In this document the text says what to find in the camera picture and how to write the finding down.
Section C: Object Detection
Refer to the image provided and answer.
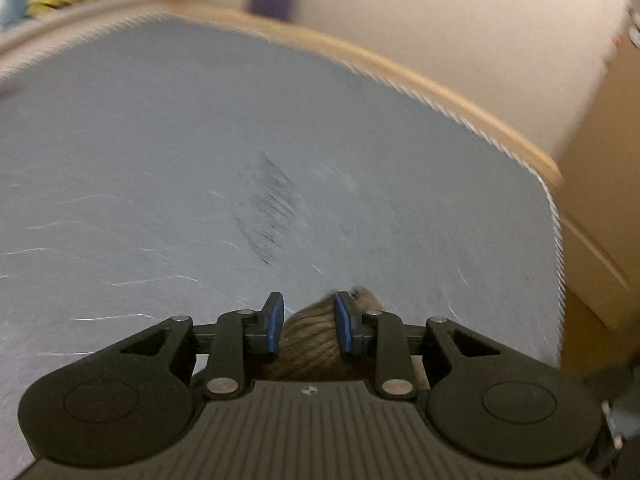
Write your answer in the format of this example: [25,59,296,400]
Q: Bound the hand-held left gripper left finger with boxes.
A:
[120,291,286,402]

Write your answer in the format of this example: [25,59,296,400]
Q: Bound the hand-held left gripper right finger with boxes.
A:
[334,290,503,402]

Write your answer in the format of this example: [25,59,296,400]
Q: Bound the olive corduroy pants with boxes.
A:
[250,285,431,392]

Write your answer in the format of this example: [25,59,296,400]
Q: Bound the grey quilted mattress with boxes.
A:
[0,12,567,480]

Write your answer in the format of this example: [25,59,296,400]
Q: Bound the light wooden cabinet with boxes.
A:
[557,7,640,332]

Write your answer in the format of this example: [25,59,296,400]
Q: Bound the wooden bed frame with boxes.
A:
[0,0,566,192]

